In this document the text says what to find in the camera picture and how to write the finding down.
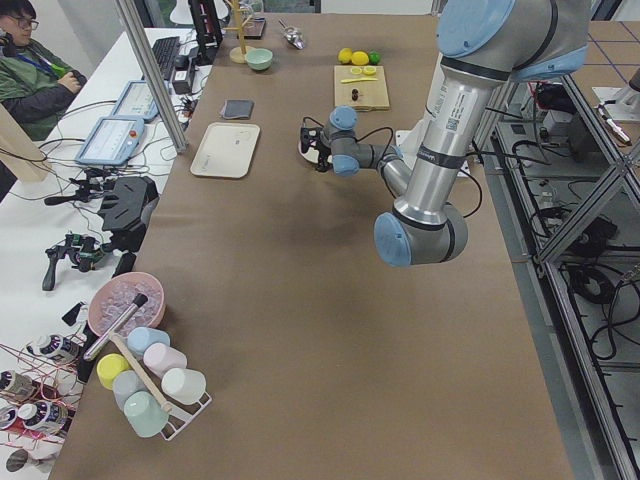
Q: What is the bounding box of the black keyboard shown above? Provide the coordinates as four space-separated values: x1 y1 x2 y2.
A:
152 36 180 81

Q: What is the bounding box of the grey folded cloth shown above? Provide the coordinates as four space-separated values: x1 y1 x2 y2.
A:
220 99 254 120

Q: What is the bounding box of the aluminium frame post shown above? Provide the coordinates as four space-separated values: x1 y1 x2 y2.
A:
115 0 187 154

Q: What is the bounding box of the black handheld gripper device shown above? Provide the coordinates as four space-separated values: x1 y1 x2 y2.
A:
41 233 113 291

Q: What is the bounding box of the yellow plastic knife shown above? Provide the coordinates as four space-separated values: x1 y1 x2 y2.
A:
340 76 379 84

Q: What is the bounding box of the pink bowl with ice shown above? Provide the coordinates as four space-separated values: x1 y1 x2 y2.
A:
88 272 166 336

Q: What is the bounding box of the metal scoop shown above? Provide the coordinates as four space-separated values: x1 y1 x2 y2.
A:
278 18 306 50

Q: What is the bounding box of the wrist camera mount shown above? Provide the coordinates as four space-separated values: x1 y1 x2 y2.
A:
299 126 322 155

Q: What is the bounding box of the blue teach pendant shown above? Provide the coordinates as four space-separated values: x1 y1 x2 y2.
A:
111 80 159 122
75 116 145 166

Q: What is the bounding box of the yellow lemon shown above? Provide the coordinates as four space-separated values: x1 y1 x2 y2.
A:
337 48 353 64
350 51 370 66

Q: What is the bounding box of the pastel cup rack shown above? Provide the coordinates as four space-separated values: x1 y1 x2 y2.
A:
107 331 214 441

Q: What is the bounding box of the mint green bowl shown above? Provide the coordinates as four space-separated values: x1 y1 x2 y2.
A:
245 48 274 72

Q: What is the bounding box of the seated person green jacket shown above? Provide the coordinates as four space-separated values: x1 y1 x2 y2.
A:
1 1 87 141

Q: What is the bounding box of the cream round plate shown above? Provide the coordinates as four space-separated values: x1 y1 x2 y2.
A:
298 145 333 171

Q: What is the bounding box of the wooden cutting board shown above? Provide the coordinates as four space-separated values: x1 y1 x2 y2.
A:
333 65 390 111

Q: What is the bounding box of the green lime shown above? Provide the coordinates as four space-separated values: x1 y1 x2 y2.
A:
368 51 381 65

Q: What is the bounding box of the black monitor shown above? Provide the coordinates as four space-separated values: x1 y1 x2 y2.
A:
188 0 223 66

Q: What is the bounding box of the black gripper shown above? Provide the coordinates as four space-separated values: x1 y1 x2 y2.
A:
312 127 333 170

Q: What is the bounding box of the wooden cup tree stand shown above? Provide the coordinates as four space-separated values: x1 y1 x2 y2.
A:
226 0 256 64

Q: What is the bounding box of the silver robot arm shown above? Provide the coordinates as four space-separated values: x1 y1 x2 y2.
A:
318 1 591 267

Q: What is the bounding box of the cream rabbit tray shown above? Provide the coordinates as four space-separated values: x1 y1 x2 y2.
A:
190 122 260 179

